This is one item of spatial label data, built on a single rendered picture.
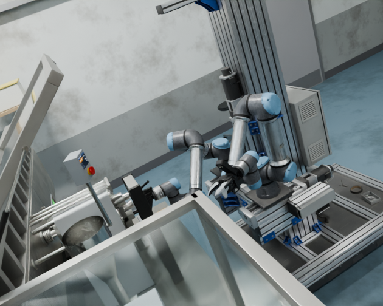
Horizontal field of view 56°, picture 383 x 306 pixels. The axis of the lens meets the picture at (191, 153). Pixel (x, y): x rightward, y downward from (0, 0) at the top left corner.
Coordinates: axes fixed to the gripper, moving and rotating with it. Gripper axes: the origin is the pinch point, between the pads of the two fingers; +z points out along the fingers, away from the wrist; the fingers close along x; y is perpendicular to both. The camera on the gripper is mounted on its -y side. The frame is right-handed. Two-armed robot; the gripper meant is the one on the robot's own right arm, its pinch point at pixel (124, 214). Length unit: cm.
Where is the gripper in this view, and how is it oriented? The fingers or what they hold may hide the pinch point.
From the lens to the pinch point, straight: 208.5
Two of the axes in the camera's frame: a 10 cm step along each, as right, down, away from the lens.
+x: 3.7, 2.7, -8.9
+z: -8.7, 4.4, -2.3
